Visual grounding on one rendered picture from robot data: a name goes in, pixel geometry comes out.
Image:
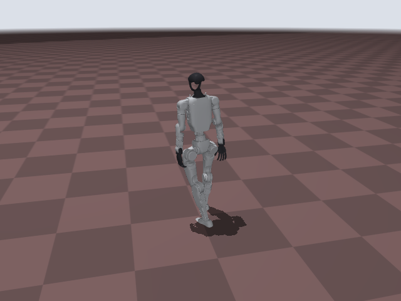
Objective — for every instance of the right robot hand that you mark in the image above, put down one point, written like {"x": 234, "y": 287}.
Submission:
{"x": 221, "y": 150}

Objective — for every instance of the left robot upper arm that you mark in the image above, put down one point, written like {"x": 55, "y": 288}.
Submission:
{"x": 181, "y": 107}

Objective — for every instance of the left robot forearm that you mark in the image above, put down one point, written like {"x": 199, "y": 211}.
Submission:
{"x": 179, "y": 138}

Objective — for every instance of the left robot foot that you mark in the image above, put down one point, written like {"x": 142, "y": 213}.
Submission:
{"x": 207, "y": 223}

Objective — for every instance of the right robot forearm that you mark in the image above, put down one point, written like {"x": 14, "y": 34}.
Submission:
{"x": 219, "y": 132}

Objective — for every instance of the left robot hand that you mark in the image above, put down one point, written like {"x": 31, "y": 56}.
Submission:
{"x": 179, "y": 157}

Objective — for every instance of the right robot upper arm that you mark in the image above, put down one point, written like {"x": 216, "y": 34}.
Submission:
{"x": 216, "y": 111}

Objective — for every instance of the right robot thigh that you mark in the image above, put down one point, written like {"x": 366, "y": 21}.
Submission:
{"x": 208, "y": 158}

